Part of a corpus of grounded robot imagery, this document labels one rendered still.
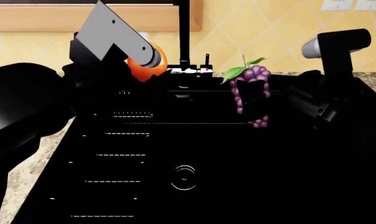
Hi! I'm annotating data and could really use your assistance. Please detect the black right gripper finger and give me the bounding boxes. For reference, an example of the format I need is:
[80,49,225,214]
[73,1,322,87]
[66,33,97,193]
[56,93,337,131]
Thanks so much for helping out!
[236,80,271,101]
[241,99,270,122]

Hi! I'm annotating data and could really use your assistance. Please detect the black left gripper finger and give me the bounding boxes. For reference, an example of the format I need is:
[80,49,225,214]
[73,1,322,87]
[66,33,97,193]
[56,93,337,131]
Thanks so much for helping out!
[130,68,169,91]

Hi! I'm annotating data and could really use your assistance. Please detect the orange round fruit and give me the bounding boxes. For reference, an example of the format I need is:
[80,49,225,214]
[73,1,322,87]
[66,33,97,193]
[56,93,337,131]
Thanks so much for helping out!
[126,41,169,83]

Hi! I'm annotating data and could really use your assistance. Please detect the purple grape bunch with leaves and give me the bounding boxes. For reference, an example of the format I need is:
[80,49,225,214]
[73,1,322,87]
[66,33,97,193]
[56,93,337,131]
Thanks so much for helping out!
[221,54,272,129]

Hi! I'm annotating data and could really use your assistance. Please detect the black faucet spout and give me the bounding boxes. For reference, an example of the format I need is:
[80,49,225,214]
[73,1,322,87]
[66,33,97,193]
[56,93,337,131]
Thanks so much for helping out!
[168,0,198,75]

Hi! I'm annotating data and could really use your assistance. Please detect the black kitchen sink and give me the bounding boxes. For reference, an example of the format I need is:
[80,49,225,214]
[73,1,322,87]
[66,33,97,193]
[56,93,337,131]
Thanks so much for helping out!
[12,69,376,224]

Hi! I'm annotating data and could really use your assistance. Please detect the black ribbed tray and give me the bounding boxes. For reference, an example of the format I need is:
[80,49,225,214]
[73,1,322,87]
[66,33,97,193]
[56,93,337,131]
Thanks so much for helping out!
[49,90,156,219]

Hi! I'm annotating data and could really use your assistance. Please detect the round sink drain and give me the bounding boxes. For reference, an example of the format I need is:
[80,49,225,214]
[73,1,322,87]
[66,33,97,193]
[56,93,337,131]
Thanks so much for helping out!
[170,164,197,191]

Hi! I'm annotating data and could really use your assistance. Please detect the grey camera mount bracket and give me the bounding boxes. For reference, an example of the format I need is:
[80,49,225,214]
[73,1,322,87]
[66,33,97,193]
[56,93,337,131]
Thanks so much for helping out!
[75,0,164,68]

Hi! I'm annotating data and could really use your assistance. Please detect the black faucet lever handle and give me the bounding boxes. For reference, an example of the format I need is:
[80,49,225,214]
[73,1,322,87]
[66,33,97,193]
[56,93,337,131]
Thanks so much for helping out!
[199,53,214,75]

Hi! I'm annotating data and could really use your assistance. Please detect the wooden window frame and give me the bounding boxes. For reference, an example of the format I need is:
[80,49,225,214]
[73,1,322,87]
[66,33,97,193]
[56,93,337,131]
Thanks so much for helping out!
[0,0,204,33]

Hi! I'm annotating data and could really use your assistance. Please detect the black camera with grey lens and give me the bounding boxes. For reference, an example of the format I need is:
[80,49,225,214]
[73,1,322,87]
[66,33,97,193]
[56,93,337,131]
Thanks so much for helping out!
[301,28,372,79]

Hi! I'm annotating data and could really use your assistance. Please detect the white wall outlet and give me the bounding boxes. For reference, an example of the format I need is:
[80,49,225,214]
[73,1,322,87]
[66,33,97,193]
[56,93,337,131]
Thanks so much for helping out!
[354,0,376,11]
[320,0,352,12]

